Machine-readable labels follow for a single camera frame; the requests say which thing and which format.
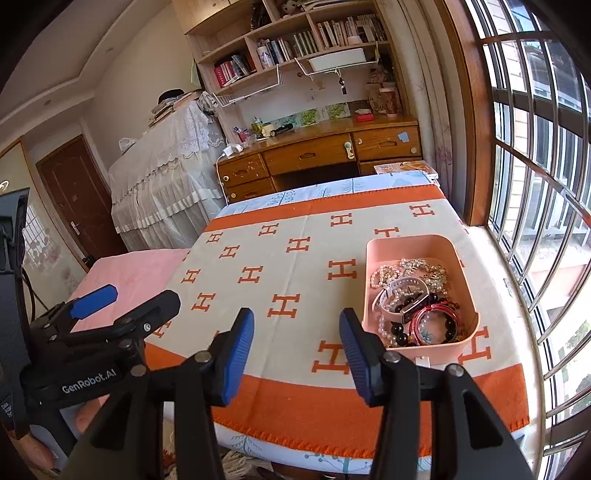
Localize pink jewelry box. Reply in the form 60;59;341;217
362;234;480;365

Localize person's left hand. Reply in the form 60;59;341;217
12;395;108;470

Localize pink bed sheet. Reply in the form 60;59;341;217
70;249;189;332

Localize brown wooden door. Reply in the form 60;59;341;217
36;135;127;266

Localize white lace covered furniture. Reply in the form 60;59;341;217
108;100;226;251

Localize beige orange H-pattern blanket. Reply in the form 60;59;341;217
146;185;530;474

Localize white power adapter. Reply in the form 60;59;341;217
223;144;243;158

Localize light blue floral bedsheet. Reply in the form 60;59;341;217
215;170;440;219

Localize wooden desk with drawers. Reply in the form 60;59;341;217
217;116;423;203

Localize wooden bookshelf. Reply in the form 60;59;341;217
171;0;399;110

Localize patterned curtain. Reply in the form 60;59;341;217
378;0;468;218

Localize metal window grille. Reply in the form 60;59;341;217
467;1;590;479

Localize red bangle bracelet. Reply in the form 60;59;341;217
407;301;463;347

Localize pearl bracelet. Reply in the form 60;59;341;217
368;263;403;292

